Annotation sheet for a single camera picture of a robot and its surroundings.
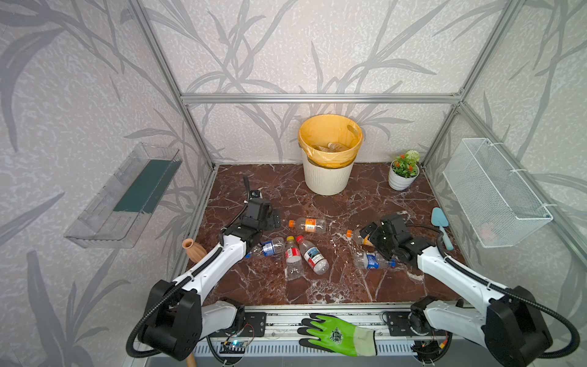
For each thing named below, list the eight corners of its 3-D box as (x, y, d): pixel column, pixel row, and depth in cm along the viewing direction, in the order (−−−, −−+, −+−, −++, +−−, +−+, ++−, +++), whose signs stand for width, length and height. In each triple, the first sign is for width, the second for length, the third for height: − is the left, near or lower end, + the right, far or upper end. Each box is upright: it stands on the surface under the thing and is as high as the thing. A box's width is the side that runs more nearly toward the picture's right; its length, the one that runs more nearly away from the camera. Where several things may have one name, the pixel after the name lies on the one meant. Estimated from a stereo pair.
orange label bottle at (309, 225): (289, 234, 97) (288, 228, 93) (289, 223, 100) (288, 217, 96) (326, 234, 97) (326, 228, 93) (325, 223, 100) (326, 217, 96)
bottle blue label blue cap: (250, 266, 89) (246, 260, 84) (246, 255, 91) (243, 249, 87) (286, 251, 93) (284, 245, 88) (282, 241, 95) (280, 234, 91)
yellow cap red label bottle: (285, 280, 85) (283, 275, 81) (287, 240, 95) (286, 234, 91) (303, 280, 85) (303, 275, 81) (304, 240, 95) (304, 234, 91)
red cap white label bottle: (317, 279, 85) (317, 273, 80) (292, 246, 94) (291, 239, 88) (329, 270, 87) (330, 263, 82) (304, 238, 96) (303, 230, 91)
